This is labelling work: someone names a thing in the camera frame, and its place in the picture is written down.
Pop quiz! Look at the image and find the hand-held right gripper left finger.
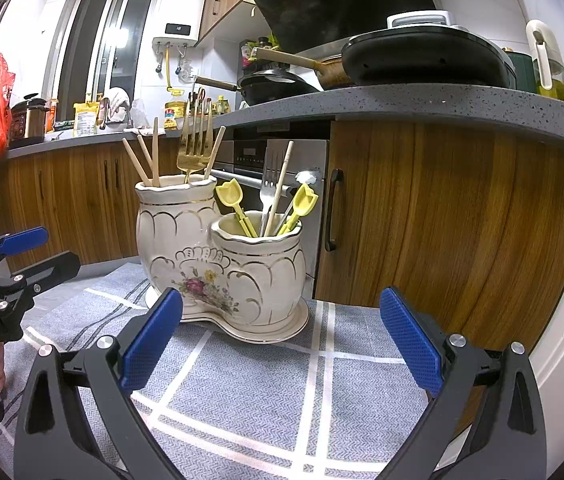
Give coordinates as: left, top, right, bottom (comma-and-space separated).
14, 287, 185, 480

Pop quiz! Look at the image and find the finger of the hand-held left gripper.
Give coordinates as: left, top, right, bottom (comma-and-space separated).
0, 251, 81, 307
0, 226, 50, 273

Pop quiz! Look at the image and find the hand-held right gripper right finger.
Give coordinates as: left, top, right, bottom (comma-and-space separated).
376, 286, 548, 480

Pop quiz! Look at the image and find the cream floral ceramic utensil holder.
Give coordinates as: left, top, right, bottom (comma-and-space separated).
135, 179, 307, 326

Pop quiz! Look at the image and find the wooden chopstick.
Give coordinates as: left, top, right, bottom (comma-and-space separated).
263, 140, 295, 237
122, 137, 153, 188
204, 126, 227, 181
136, 134, 157, 186
152, 116, 161, 188

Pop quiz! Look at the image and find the yellow tulip-shaped plastic spoon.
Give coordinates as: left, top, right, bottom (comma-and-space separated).
215, 178, 259, 238
277, 183, 319, 236

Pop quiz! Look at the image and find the gold fork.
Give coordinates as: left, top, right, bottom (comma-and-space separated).
177, 101, 215, 183

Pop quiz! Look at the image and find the silver fork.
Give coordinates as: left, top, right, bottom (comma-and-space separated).
260, 147, 283, 237

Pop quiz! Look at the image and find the wooden base cabinet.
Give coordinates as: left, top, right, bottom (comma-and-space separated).
0, 140, 187, 273
314, 120, 564, 356

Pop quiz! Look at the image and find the dark pressure cooker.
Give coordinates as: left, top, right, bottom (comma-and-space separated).
9, 92, 47, 145

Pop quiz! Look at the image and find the grey checked tablecloth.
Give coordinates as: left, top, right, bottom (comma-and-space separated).
0, 260, 463, 480

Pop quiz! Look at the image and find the yellow food packet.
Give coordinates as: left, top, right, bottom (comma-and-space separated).
72, 101, 100, 137

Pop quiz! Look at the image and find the white towel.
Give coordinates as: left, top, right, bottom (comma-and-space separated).
104, 87, 132, 123

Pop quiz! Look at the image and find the yellow cooking oil bottle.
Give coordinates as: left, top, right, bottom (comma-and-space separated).
164, 100, 189, 131

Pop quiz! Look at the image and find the sliding glass door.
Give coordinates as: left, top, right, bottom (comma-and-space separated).
54, 0, 157, 108

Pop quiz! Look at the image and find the stainless built-in oven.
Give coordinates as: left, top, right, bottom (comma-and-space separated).
209, 125, 333, 281

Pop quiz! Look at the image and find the grey speckled countertop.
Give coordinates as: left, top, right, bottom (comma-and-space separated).
4, 74, 564, 161

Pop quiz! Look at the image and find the white water heater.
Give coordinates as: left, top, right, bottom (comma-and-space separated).
152, 0, 209, 48

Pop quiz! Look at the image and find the black wok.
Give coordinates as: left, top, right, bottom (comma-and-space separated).
195, 69, 320, 107

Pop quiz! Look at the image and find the black lidded pan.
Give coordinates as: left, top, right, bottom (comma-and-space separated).
341, 25, 515, 89

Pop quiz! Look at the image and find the black spice rack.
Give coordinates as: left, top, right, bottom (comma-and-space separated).
239, 35, 283, 68

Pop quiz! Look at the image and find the dark green pot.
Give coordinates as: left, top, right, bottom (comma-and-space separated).
504, 49, 535, 92

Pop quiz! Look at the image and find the oil dispenser bottle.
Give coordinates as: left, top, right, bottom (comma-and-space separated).
526, 19, 564, 102

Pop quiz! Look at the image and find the white appliance lid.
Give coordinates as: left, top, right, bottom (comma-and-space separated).
387, 10, 455, 30

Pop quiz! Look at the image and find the black range hood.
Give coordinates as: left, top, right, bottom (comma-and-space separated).
242, 0, 438, 56

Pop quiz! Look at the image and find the black cabinet handle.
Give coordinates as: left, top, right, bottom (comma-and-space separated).
324, 169, 345, 252

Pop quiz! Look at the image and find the brown pan with wooden handle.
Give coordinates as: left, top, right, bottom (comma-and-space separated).
251, 46, 357, 88

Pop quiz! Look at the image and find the wooden wall cabinet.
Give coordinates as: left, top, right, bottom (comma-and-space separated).
197, 0, 263, 46

